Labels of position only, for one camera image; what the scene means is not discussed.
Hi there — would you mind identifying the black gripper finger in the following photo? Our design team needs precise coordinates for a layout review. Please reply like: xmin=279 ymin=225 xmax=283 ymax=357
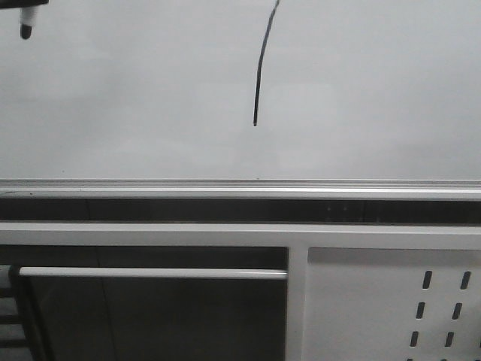
xmin=0 ymin=0 xmax=49 ymax=7

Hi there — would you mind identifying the white whiteboard marker pen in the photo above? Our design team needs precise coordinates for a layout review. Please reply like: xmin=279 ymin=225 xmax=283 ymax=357
xmin=20 ymin=6 xmax=39 ymax=40

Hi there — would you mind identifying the white whiteboard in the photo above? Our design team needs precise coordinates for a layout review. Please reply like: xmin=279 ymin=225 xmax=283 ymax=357
xmin=1 ymin=1 xmax=480 ymax=200

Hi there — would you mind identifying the white horizontal rod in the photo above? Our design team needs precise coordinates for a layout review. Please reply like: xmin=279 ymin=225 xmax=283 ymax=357
xmin=19 ymin=267 xmax=287 ymax=280

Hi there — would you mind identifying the grey black striped fabric pocket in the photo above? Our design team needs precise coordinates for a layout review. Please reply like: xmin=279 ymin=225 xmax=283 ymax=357
xmin=1 ymin=265 xmax=24 ymax=360

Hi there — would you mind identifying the white perforated metal panel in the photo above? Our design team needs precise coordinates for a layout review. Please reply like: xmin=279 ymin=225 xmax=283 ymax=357
xmin=303 ymin=247 xmax=480 ymax=360

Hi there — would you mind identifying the white metal stand frame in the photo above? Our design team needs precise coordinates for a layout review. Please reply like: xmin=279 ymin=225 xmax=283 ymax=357
xmin=1 ymin=223 xmax=480 ymax=360

